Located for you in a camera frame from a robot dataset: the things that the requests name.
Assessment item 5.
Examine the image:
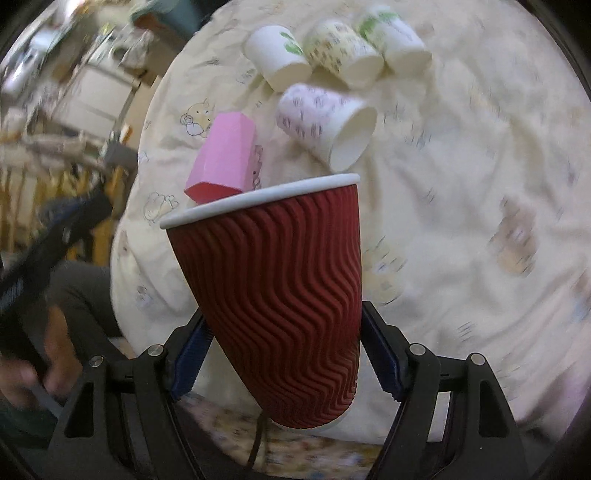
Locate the red ripple paper cup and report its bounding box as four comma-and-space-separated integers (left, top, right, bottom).
160, 174, 362, 429

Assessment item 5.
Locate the white cup purple print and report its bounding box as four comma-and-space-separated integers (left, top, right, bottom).
276, 83, 378, 173

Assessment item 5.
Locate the white cup green leaf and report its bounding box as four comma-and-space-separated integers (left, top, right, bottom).
242, 25, 312, 93

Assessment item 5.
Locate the white cup green plant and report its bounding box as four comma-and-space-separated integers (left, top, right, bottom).
353, 4, 432, 77

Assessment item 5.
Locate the white cup yellow pattern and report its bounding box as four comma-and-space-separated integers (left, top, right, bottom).
303, 19, 385, 90

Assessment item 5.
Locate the person's left hand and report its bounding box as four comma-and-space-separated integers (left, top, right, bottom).
1, 305, 82, 409

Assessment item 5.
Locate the white kitchen cabinet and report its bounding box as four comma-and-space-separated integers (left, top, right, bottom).
49, 63, 140, 140

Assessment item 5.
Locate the pink paper box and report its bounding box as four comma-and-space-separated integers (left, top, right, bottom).
184, 112, 263, 204

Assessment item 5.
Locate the cream cartoon bear duvet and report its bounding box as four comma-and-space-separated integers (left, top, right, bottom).
111, 1, 590, 439

